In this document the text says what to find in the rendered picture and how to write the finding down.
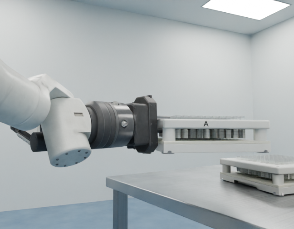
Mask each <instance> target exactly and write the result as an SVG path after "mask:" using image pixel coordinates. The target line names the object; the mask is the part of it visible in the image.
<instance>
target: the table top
mask: <svg viewBox="0 0 294 229"><path fill-rule="evenodd" d="M220 172H222V164H221V165H213V166H204V167H195V168H186V169H174V170H165V171H157V172H148V173H139V174H127V175H118V176H109V177H106V187H109V188H112V189H114V190H116V191H119V192H122V193H124V194H127V195H129V196H132V197H134V198H137V199H139V200H142V201H145V202H147V203H150V204H152V205H155V206H157V207H160V208H162V209H165V210H168V211H170V212H173V213H175V214H178V215H180V216H183V217H185V218H188V219H191V220H193V221H196V222H198V223H200V224H203V225H206V226H208V227H211V228H213V229H294V194H285V195H283V196H279V195H274V194H273V193H269V192H266V191H262V190H259V189H257V188H256V187H252V186H249V185H245V184H241V183H233V182H229V181H223V180H221V179H220Z"/></svg>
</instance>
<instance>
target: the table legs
mask: <svg viewBox="0 0 294 229"><path fill-rule="evenodd" d="M113 229H127V194H124V193H122V192H119V191H116V190H114V189H113Z"/></svg>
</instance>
